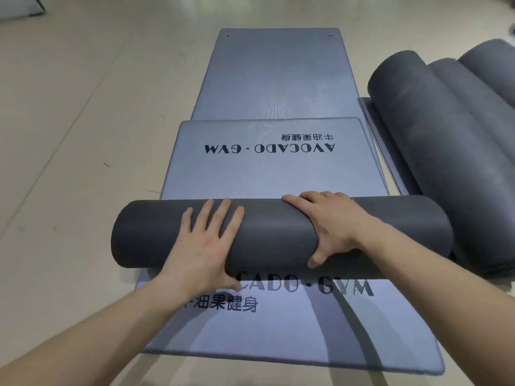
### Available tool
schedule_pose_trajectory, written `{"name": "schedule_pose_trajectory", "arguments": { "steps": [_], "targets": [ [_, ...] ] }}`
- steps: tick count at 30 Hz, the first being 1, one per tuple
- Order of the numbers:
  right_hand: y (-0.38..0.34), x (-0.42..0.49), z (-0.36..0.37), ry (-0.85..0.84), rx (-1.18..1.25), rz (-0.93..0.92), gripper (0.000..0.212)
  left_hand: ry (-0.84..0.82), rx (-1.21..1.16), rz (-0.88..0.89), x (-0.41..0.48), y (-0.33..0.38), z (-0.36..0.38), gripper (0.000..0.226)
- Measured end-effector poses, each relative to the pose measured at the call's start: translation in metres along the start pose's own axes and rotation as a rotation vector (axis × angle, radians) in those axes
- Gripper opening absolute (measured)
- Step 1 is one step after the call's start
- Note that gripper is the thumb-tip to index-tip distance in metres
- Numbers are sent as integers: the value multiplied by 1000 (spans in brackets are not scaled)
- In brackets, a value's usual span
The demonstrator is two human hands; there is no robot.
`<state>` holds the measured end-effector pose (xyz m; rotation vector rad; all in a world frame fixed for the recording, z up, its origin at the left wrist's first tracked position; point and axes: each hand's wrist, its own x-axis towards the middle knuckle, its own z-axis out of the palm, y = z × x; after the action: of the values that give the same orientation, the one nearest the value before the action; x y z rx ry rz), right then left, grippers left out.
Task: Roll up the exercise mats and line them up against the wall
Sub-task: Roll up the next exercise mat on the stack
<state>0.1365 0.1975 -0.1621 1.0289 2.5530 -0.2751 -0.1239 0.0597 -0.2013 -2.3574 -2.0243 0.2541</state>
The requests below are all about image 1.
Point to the person's left hand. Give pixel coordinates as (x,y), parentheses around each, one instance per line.
(197,261)

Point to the person's right hand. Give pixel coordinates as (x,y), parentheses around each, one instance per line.
(338,225)

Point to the person's right thumb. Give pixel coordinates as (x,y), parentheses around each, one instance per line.
(320,253)

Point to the person's left thumb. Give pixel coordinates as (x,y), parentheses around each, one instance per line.
(223,273)

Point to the person's left middle finger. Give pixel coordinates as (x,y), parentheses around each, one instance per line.
(221,219)

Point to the person's left little finger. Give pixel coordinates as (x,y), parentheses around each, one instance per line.
(187,227)

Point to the grey printed exercise mat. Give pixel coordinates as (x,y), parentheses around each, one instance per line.
(273,237)

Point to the person's left forearm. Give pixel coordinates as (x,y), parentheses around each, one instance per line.
(92,337)

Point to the person's right forearm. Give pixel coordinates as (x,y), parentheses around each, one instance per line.
(438,277)

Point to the flat blue-grey exercise mat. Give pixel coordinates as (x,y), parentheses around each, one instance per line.
(382,144)

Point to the grey exercise mat with eyelets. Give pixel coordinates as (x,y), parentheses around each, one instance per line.
(265,76)

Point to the dark grey rolled exercise mat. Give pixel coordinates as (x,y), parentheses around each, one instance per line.
(493,64)
(478,96)
(442,136)

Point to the grey mat corner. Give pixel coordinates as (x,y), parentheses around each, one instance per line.
(18,5)

